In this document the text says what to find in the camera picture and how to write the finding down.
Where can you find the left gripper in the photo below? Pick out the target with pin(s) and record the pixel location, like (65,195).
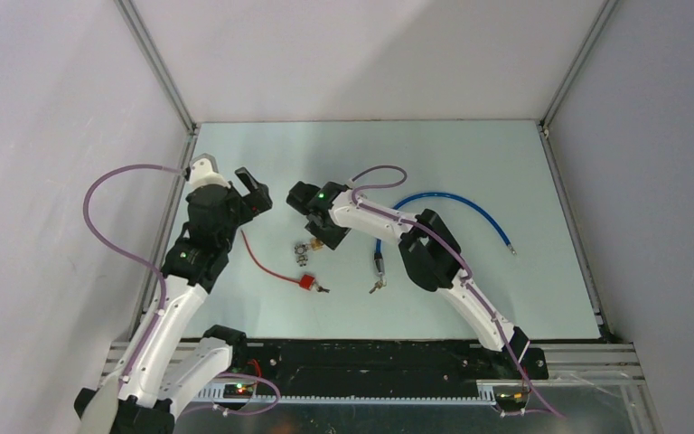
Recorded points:
(253,203)

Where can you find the silver key bunch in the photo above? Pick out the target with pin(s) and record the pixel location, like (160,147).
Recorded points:
(301,254)

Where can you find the brass long-shackle padlock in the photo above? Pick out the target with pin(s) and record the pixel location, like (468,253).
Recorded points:
(315,244)

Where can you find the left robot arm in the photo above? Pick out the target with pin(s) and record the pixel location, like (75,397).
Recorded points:
(144,394)

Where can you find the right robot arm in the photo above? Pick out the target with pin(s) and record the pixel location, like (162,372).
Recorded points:
(431,256)

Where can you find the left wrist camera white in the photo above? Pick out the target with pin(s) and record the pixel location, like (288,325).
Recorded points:
(203,170)

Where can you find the blue cable lock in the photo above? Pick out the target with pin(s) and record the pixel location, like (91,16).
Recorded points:
(502,276)

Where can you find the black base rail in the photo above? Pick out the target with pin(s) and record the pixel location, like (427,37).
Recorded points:
(383,369)

